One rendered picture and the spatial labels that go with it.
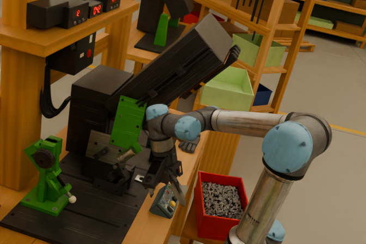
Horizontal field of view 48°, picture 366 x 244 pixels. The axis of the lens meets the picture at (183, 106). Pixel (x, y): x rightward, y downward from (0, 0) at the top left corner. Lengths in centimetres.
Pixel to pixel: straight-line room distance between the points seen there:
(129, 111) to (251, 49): 273
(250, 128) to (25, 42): 73
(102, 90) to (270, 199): 94
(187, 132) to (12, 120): 67
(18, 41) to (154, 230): 83
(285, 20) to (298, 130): 336
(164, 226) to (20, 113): 68
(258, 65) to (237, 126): 289
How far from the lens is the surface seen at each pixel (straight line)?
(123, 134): 170
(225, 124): 130
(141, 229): 161
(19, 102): 156
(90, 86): 180
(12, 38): 137
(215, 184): 197
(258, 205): 115
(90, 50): 168
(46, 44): 133
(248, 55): 430
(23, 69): 150
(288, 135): 101
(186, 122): 125
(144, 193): 178
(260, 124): 123
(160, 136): 135
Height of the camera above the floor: 198
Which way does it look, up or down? 25 degrees down
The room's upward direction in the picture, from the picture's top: 13 degrees clockwise
